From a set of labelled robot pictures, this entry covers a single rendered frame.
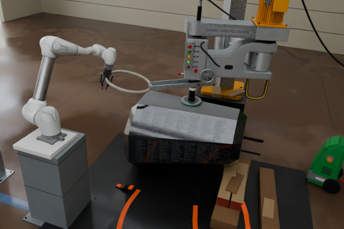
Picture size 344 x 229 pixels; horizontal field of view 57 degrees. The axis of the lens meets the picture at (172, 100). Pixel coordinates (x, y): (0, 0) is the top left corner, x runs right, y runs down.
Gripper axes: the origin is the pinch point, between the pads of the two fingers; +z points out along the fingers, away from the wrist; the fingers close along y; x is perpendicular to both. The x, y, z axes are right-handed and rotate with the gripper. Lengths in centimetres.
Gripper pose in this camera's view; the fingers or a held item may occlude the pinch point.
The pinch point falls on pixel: (104, 86)
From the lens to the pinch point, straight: 328.3
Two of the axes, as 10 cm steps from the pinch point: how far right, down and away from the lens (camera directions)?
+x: -2.4, -5.0, 8.3
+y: 9.3, 1.1, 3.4
